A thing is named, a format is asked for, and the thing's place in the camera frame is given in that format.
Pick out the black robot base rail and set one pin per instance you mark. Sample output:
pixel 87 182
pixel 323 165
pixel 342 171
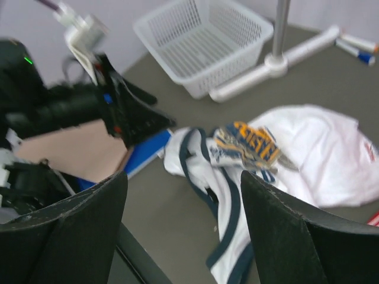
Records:
pixel 138 261

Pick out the white marker orange cap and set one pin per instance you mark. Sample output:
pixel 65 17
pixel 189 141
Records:
pixel 360 43

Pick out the white marker blue cap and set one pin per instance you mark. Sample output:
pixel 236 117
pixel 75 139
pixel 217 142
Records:
pixel 363 56

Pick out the white printed tank top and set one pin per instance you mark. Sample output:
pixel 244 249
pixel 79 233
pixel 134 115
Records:
pixel 315 154

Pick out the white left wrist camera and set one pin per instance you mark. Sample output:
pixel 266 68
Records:
pixel 82 36

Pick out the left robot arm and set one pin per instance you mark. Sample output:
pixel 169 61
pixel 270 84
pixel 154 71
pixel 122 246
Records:
pixel 29 109

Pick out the brown cardboard sheet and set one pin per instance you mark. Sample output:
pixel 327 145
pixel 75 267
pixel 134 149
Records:
pixel 86 151

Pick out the white perforated plastic basket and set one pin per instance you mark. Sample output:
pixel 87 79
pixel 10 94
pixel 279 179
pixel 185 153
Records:
pixel 202 44

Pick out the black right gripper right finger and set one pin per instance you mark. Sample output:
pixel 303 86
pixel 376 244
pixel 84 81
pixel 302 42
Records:
pixel 295 242

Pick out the white metal clothes rack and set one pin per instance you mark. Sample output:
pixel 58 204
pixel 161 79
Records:
pixel 277 63

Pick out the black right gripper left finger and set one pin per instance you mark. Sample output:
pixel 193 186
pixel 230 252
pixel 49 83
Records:
pixel 71 241

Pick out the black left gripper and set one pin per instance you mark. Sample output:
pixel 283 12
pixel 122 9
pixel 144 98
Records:
pixel 141 121

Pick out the red striped tank top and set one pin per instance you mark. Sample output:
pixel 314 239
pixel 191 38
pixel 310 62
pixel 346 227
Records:
pixel 374 221

